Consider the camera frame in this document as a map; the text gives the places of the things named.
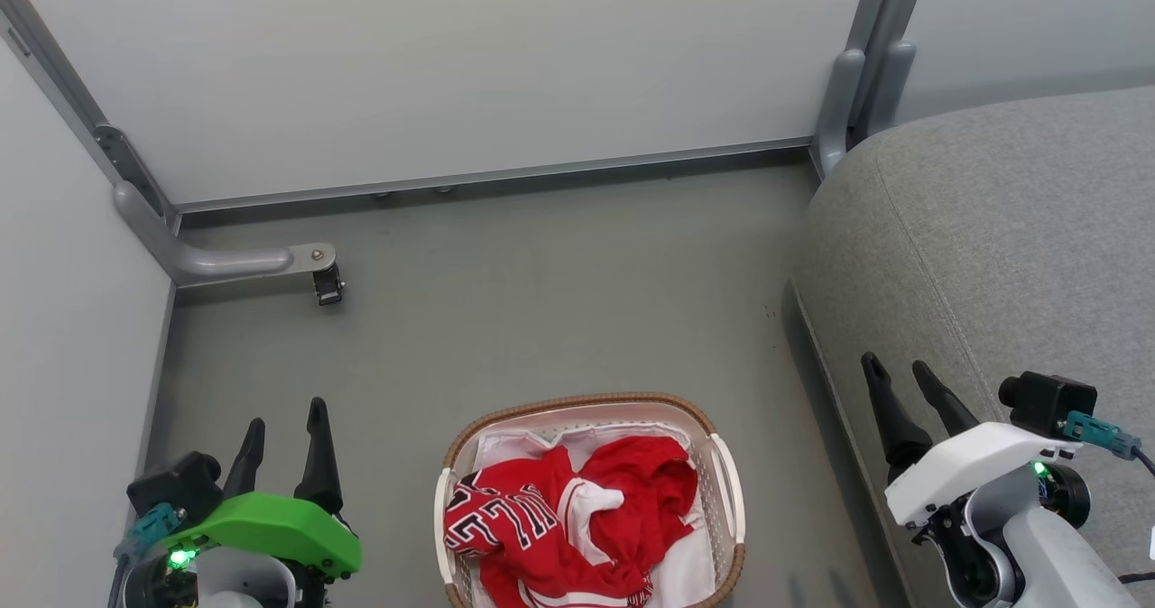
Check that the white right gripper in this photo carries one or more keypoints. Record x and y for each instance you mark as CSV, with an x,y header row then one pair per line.
x,y
970,464

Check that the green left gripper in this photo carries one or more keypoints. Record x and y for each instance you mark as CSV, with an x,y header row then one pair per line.
x,y
271,527

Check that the red basketball jersey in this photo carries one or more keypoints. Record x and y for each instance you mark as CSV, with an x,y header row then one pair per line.
x,y
532,536

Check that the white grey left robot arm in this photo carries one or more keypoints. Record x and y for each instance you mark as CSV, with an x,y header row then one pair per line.
x,y
239,590

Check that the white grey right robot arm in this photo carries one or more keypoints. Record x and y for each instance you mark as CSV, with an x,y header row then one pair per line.
x,y
1038,545

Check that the grey fabric sofa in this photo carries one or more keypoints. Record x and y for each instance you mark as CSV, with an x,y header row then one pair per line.
x,y
993,247

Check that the black caster wheel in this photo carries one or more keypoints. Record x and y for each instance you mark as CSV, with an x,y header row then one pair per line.
x,y
328,288

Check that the grey partition support foot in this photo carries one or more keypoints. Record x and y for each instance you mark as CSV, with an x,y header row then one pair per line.
x,y
217,263

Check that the white laundry basket brown rim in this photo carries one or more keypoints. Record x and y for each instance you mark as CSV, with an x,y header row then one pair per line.
x,y
726,500

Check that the white basket liner cloth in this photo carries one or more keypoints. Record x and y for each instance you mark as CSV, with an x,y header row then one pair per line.
x,y
695,572

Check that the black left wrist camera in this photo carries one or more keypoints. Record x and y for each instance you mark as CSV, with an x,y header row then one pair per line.
x,y
176,484

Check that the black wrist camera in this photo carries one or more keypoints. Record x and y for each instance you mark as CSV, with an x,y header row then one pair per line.
x,y
1047,400
176,484

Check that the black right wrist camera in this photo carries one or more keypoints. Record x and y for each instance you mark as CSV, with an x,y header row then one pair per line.
x,y
1047,400

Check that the grey partition post with bracket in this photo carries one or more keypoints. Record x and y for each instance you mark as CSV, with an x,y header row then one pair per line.
x,y
117,152

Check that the grey partition corner post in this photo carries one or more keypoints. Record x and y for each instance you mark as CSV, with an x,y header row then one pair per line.
x,y
866,58

